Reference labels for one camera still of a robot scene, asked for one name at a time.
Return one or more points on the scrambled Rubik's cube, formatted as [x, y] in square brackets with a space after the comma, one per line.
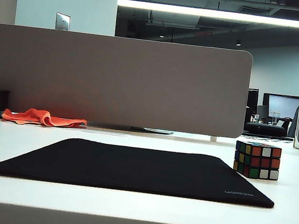
[260, 161]

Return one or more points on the black UGREEN mouse pad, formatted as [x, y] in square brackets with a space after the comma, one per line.
[131, 170]

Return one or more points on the grey metal divider base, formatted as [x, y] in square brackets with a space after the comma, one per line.
[150, 130]

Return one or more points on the wide grey desk divider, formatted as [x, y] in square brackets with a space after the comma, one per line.
[115, 80]

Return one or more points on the dark background monitor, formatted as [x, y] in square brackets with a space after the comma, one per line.
[252, 100]

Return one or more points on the orange cloth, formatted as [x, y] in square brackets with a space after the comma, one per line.
[42, 118]

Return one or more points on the black ceiling spot lamp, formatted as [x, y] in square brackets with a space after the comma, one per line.
[238, 42]

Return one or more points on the black round ottoman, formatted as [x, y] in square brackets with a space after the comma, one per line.
[264, 129]

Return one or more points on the long ceiling light strip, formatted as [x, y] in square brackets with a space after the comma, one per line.
[218, 14]

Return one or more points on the clear bottles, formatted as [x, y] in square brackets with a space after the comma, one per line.
[275, 118]

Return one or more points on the lit background monitor screen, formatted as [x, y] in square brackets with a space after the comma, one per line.
[282, 106]

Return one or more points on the white divider bracket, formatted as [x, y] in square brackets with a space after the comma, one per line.
[213, 138]

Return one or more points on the metal wall switch plate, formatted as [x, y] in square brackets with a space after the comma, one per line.
[62, 21]

